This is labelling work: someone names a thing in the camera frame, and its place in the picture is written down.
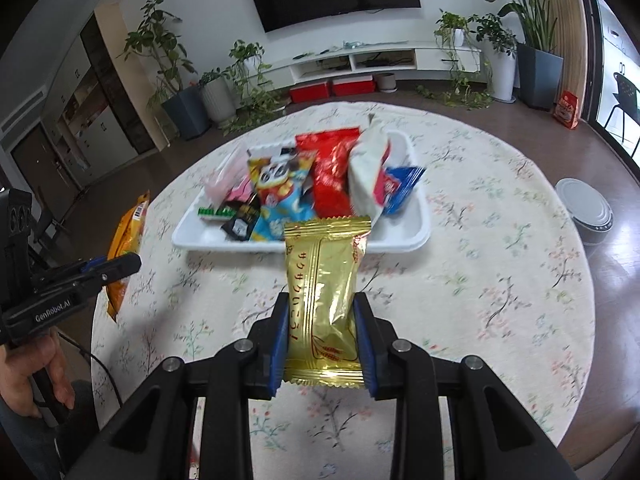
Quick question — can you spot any pink snack packet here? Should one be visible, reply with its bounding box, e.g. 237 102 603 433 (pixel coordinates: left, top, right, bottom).
227 180 256 206

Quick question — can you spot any orange snack packet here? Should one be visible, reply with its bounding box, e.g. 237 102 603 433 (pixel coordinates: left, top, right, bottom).
107 190 151 323

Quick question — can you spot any white snack bag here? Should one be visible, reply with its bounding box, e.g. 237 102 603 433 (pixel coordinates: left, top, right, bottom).
347 114 393 223

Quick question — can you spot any clear plastic snack packet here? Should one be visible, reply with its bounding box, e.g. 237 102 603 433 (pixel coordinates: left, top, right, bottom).
204 150 251 196

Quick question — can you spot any leafy tree in dark planter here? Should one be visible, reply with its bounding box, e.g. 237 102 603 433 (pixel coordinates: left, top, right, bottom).
122 0 211 141

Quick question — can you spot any tall wall cabinet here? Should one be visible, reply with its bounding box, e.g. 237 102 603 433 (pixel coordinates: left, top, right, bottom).
40 10 168 171

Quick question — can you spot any plant in white ribbed planter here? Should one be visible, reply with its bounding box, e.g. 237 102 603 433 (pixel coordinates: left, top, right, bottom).
199 67 236 123

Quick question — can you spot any red paper bag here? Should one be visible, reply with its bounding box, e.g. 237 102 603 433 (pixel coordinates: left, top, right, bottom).
552 90 581 131

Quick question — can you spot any red storage box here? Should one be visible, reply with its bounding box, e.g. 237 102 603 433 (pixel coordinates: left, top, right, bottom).
331 75 376 97
289 80 332 104

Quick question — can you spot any plant in tall white planter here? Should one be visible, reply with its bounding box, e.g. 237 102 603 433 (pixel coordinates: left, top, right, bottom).
470 14 518 102

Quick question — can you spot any white plastic tray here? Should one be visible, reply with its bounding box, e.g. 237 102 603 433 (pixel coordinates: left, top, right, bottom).
171 130 432 254

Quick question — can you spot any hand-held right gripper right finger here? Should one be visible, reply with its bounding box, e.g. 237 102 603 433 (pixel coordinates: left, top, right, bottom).
352 292 581 480

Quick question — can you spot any trailing vine plant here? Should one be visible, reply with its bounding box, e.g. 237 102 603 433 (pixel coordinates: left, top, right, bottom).
220 40 288 136

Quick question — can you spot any gold snack packet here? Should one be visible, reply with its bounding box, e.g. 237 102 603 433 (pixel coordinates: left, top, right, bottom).
282 215 372 390

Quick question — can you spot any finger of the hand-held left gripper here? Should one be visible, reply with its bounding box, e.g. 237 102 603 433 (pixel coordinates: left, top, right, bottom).
34 255 109 287
69 252 143 294

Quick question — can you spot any broad-leaf plant in dark planter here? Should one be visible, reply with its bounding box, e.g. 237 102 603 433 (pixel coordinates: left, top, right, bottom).
472 0 586 110

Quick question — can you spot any white television console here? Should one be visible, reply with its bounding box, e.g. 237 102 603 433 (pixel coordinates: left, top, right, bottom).
260 41 482 86

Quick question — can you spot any panda print snack bag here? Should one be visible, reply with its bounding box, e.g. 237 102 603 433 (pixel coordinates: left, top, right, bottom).
247 152 317 242

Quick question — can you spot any hanging plant in small pot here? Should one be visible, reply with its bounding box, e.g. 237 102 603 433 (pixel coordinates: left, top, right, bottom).
417 10 493 108

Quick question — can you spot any person's left forearm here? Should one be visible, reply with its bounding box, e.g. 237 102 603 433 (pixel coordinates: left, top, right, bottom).
0 400 61 480

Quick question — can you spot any round white floral table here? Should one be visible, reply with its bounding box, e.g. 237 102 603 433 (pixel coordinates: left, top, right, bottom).
90 101 596 480

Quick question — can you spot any black outdoor chair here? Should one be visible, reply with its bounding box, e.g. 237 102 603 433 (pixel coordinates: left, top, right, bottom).
605 72 640 143

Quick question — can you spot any red chip bag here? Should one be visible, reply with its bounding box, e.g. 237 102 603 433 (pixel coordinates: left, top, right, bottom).
295 127 362 220

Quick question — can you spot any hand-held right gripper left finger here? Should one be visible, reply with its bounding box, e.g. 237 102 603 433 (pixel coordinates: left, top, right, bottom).
65 291 291 480

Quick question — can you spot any dark entrance door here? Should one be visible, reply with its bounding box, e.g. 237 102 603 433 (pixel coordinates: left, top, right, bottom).
10 125 81 206

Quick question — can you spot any person's left hand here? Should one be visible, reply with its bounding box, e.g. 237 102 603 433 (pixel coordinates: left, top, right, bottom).
0 332 77 419

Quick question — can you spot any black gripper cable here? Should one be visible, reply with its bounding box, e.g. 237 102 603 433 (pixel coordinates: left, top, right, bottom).
57 332 125 408

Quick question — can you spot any blue red candy packet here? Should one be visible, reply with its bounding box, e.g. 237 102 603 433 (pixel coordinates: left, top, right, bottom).
382 166 427 215

